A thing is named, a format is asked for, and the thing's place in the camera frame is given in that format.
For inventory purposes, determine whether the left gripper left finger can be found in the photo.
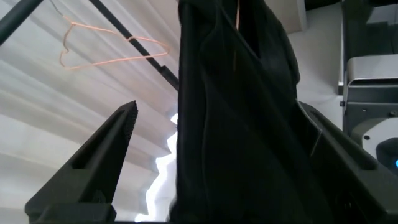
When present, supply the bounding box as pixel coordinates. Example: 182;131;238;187
24;100;139;223

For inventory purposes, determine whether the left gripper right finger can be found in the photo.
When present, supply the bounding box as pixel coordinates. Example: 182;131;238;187
298;101;398;223

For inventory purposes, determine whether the black garment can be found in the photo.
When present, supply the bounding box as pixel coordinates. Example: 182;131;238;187
169;0;336;223

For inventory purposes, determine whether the pink clothes hanger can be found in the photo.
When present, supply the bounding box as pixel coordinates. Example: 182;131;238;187
49;0;171;71
233;0;242;32

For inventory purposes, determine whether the black clothes rack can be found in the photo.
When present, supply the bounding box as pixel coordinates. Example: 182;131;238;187
0;0;180;91

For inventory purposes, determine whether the white curtain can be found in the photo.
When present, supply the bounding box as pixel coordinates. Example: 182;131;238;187
0;0;184;223

